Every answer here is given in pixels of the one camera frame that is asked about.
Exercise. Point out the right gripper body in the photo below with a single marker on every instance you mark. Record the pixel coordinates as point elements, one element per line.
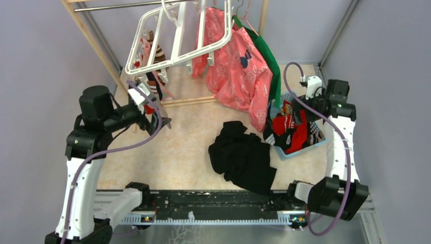
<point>314,102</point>

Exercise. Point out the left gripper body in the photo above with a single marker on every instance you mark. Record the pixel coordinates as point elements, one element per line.
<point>137,116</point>

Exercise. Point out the red patterned sock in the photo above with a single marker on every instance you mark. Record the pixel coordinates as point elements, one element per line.
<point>284,119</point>

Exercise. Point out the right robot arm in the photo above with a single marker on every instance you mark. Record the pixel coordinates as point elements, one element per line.
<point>340,192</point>

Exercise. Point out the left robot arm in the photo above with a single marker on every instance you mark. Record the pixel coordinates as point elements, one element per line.
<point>87,147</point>

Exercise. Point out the green garment on hanger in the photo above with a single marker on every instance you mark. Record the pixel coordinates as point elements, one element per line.
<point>262,47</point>

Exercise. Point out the white plastic sock hanger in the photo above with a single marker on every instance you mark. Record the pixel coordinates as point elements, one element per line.
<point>180,31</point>

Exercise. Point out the light blue plastic basket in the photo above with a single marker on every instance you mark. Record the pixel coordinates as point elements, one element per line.
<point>286,138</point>

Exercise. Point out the brown striped sock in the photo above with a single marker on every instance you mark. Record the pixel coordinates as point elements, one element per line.
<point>158,58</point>

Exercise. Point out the pink hanging sock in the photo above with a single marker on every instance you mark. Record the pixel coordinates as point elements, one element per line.
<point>144,57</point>

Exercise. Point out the pink printed shirt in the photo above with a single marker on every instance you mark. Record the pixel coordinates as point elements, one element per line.
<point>239,78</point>

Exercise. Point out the black cloth pile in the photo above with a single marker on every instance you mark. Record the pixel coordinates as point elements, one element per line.
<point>242,158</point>

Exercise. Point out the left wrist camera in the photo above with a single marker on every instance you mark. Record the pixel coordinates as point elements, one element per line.
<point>141,95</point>

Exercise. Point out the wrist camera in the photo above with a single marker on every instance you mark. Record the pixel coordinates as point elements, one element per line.
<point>313,86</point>
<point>141,95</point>

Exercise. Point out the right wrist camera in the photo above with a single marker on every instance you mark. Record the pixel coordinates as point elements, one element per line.
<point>313,86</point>

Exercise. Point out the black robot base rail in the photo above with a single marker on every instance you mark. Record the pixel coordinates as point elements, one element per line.
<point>229,207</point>

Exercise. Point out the wooden frame post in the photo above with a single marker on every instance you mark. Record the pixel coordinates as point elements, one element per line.
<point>93,34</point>

